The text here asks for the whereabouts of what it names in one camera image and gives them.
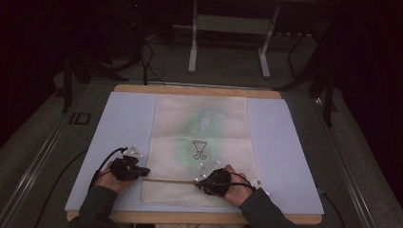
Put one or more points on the person's right hand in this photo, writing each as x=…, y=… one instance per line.
x=240, y=190

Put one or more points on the person's left hand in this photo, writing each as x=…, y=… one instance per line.
x=109, y=182

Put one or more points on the metal floor rail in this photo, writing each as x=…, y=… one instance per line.
x=34, y=167
x=348, y=171

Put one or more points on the white mesh laundry bag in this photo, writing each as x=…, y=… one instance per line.
x=202, y=123

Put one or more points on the light blue table mat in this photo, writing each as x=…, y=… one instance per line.
x=126, y=114

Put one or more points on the white metal stand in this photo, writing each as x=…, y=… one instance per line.
x=233, y=23

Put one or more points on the black tripod stand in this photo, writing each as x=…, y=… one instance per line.
x=76, y=69
x=320, y=82

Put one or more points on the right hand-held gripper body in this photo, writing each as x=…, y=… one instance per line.
x=218, y=182

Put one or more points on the green garment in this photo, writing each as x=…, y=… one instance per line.
x=202, y=126

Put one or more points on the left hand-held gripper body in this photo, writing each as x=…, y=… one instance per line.
x=125, y=169

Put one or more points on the wooden table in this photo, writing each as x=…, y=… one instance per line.
x=196, y=90

